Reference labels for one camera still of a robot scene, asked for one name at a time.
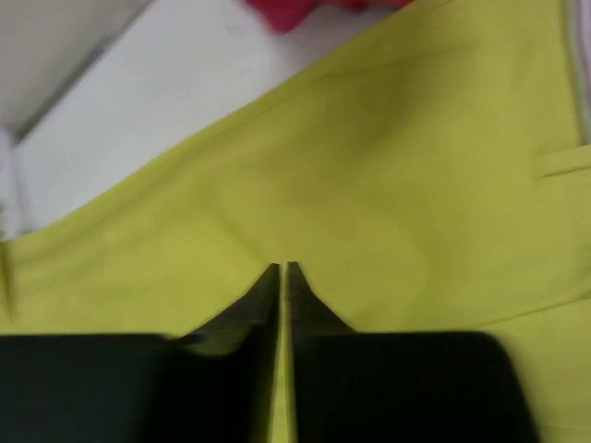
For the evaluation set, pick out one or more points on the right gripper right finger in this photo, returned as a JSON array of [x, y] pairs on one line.
[[438, 386]]

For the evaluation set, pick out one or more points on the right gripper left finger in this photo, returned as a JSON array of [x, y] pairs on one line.
[[213, 384]]

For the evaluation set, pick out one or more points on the yellow-green trousers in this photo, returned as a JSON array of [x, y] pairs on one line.
[[431, 172]]

